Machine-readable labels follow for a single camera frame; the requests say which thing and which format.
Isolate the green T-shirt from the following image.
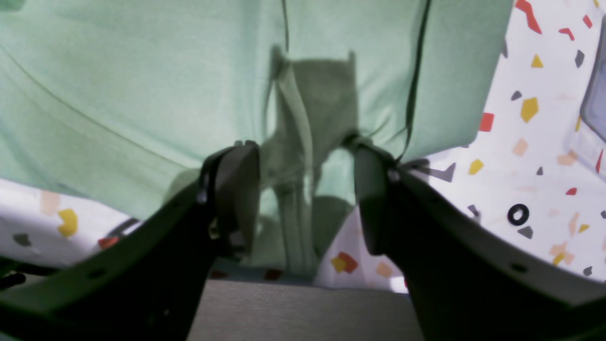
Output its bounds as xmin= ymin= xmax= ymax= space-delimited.
xmin=1 ymin=0 xmax=513 ymax=276

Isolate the clear plastic parts box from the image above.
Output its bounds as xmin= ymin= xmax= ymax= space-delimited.
xmin=570 ymin=14 xmax=606 ymax=181

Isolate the terrazzo patterned table cloth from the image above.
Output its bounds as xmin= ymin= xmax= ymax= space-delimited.
xmin=1 ymin=0 xmax=605 ymax=293

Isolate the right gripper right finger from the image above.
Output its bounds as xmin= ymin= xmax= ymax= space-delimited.
xmin=354 ymin=143 xmax=606 ymax=341

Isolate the small black rubber ring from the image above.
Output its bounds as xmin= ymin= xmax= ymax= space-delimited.
xmin=507 ymin=204 xmax=530 ymax=226

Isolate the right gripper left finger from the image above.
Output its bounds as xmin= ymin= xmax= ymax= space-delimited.
xmin=1 ymin=141 xmax=260 ymax=341

